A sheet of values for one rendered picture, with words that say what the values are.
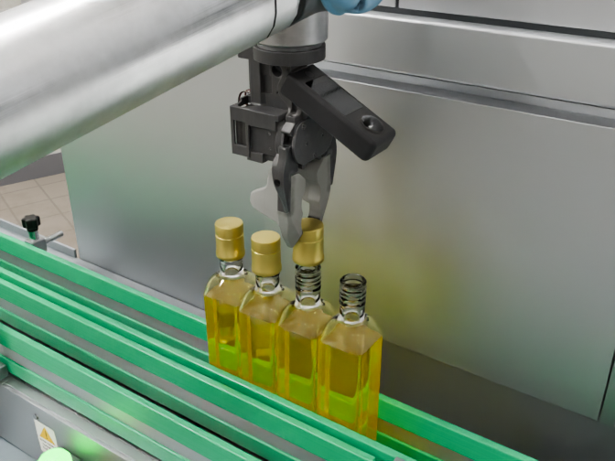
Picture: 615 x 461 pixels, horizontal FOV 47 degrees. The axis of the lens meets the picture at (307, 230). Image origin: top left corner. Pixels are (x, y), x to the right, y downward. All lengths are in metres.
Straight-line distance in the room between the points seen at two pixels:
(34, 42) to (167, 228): 0.81
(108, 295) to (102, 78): 0.79
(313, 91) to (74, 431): 0.57
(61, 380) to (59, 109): 0.68
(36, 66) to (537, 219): 0.55
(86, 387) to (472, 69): 0.61
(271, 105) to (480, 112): 0.22
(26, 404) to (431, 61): 0.72
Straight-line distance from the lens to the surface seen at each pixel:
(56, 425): 1.06
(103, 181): 1.25
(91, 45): 0.39
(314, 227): 0.76
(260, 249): 0.80
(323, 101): 0.68
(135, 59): 0.40
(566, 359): 0.86
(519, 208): 0.79
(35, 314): 1.15
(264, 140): 0.72
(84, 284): 1.20
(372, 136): 0.67
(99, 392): 0.96
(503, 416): 0.98
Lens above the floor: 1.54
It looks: 28 degrees down
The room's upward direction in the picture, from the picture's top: straight up
